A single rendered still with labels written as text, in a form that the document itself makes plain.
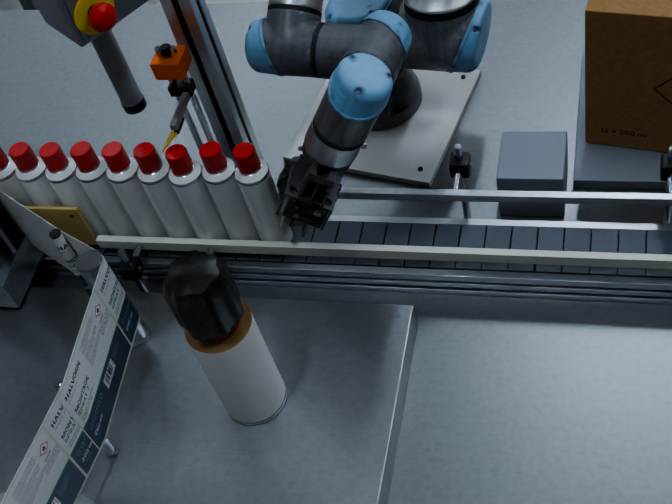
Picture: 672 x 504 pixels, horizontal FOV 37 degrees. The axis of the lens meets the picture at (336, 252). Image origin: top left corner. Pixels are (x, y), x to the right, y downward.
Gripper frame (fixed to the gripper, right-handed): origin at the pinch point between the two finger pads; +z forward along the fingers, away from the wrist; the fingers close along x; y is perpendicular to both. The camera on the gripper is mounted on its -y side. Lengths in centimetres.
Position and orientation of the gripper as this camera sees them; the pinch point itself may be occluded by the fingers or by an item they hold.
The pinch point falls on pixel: (293, 216)
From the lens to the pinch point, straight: 152.5
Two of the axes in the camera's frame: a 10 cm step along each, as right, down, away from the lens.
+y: -1.9, 7.9, -5.8
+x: 9.3, 3.3, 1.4
